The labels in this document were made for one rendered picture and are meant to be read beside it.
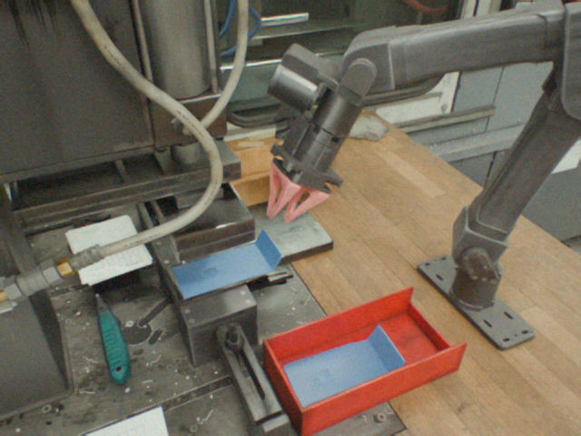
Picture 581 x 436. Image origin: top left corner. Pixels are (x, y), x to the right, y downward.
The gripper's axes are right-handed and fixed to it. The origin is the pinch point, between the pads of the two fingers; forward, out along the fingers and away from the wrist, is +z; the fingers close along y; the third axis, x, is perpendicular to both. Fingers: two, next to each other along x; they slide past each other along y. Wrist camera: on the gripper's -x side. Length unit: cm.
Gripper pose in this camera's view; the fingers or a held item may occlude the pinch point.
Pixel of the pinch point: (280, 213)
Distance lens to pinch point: 76.1
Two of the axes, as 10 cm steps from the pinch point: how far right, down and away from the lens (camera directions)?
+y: -7.9, -2.0, -5.8
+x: 4.0, 5.4, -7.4
